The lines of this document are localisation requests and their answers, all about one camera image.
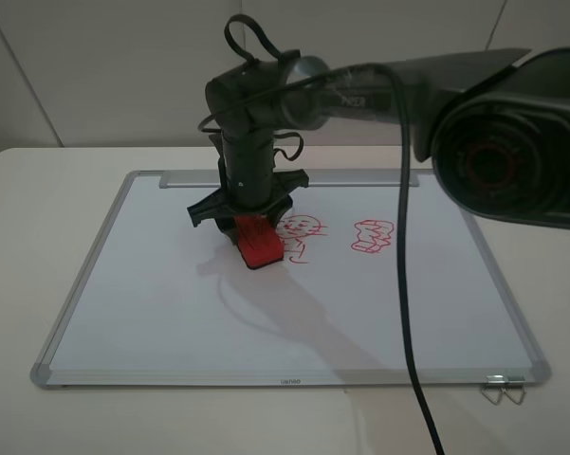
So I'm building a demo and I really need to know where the white board with aluminium frame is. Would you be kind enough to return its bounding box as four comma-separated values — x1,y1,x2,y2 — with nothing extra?
30,170,551,388

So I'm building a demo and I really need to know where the silver binder clip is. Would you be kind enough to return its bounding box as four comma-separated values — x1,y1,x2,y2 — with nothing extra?
481,374,507,406
501,376,526,406

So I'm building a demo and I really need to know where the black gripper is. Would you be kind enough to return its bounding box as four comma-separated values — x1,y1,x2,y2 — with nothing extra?
188,133,309,246

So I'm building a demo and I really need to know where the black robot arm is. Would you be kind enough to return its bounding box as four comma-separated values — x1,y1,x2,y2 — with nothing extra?
188,47,570,236

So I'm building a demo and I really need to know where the red whiteboard eraser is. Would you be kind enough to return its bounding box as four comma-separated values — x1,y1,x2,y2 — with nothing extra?
234,215,285,270

